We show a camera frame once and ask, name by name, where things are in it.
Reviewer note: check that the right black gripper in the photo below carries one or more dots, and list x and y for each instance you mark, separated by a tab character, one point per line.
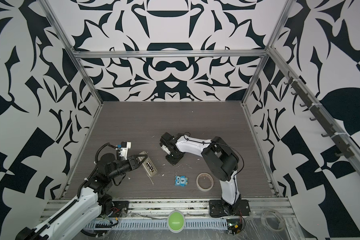
171	161

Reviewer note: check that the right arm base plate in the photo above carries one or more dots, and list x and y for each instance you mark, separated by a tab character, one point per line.
219	208

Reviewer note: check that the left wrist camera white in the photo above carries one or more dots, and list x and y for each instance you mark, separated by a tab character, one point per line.
123	149

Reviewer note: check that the green push button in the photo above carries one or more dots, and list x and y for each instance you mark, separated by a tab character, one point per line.
176	221

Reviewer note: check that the small circuit board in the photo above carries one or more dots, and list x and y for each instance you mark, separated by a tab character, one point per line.
234	228

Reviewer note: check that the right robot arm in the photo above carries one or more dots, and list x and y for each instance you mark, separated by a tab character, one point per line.
218	155

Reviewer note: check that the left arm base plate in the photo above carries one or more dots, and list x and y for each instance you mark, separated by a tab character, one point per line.
117	209

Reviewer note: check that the blue owl figure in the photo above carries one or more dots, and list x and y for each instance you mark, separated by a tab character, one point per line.
181	181

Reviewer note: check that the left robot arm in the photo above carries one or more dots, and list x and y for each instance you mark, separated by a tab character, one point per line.
92	199

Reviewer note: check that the aluminium frame rail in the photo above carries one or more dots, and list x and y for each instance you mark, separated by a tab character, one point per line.
168	54

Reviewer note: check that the black gold battery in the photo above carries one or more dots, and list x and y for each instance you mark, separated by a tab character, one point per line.
153	169
148	165

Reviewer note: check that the white remote control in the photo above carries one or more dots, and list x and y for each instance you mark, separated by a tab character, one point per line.
146	169

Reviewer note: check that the slotted cable duct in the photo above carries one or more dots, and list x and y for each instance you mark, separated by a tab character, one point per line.
162	224

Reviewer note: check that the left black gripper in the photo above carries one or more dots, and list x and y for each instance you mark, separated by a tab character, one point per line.
132	160

